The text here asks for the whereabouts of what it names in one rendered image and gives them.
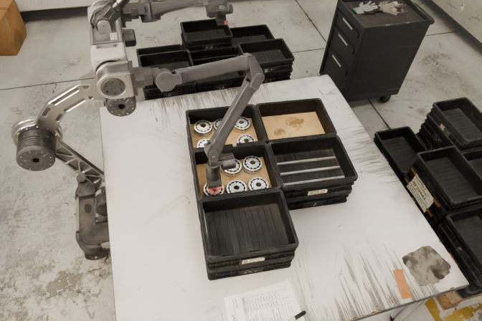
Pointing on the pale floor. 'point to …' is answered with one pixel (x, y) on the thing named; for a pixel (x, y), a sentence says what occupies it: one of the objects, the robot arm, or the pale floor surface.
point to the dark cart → (372, 46)
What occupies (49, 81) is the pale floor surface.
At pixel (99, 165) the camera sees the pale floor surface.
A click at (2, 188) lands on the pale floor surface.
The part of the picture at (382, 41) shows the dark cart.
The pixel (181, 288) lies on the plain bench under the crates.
